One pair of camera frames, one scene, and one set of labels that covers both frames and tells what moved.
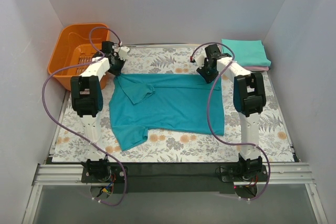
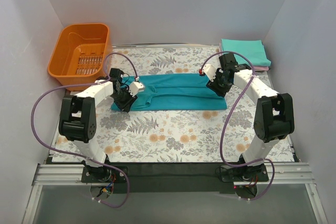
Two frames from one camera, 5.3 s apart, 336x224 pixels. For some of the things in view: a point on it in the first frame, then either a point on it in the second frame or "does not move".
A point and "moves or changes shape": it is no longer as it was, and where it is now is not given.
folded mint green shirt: [248, 52] does not move
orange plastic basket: [75, 44] does not move
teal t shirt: [142, 103] moves or changes shape
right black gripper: [206, 72] to [216, 88]
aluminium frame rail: [276, 174] does not move
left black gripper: [115, 64] to [125, 102]
